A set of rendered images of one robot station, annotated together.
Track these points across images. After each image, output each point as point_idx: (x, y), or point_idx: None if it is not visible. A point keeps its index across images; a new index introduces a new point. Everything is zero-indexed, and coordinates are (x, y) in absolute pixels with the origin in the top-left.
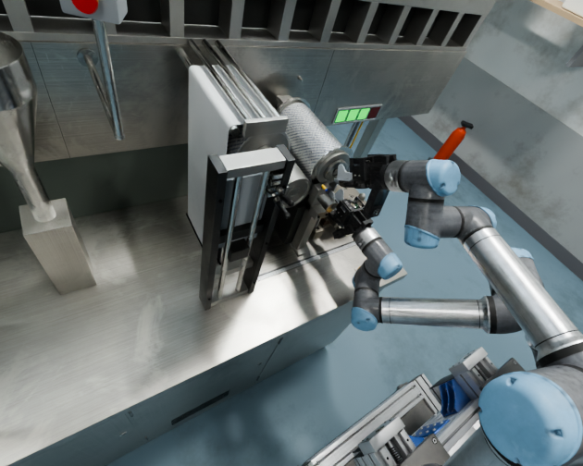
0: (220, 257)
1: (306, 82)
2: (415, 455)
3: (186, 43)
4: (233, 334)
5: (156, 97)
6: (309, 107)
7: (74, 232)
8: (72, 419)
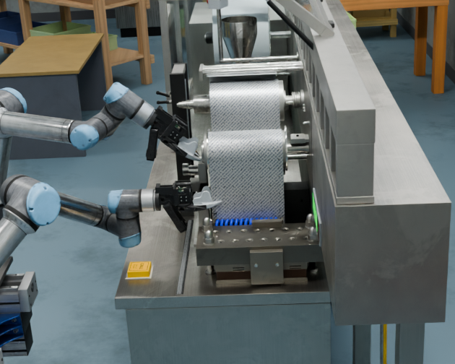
0: None
1: (310, 132)
2: (2, 271)
3: (302, 63)
4: None
5: None
6: (285, 144)
7: None
8: (159, 167)
